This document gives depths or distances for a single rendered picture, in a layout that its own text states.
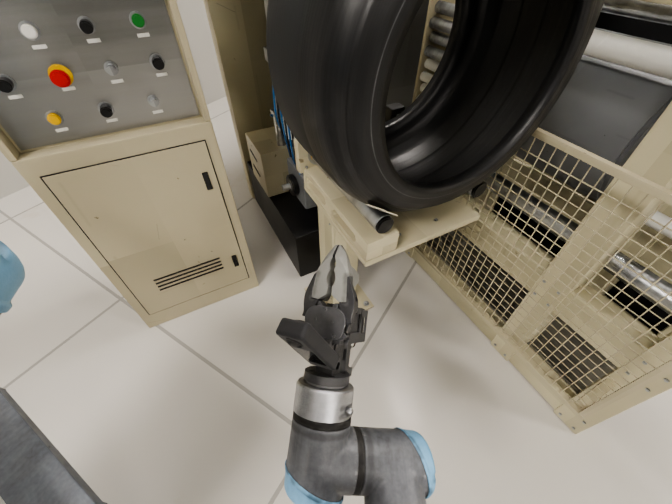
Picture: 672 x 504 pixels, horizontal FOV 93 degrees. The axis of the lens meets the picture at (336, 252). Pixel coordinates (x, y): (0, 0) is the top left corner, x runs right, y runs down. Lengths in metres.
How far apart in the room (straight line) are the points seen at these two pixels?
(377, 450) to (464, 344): 1.15
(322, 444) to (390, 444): 0.11
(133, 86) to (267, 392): 1.18
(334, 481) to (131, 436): 1.16
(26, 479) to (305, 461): 0.62
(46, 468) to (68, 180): 0.76
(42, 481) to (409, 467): 0.72
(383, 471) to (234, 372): 1.08
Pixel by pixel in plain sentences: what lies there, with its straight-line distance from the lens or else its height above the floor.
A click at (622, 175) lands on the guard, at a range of 0.91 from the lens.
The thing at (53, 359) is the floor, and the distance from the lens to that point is 1.97.
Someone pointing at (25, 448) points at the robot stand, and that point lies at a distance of 1.02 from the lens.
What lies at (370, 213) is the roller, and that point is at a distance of 0.71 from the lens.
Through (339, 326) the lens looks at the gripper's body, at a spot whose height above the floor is 0.95.
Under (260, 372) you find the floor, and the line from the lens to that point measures 1.52.
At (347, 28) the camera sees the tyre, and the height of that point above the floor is 1.27.
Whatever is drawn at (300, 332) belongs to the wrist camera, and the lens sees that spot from 0.41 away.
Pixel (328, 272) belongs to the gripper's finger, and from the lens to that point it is 0.50.
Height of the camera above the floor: 1.37
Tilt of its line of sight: 47 degrees down
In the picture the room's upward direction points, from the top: straight up
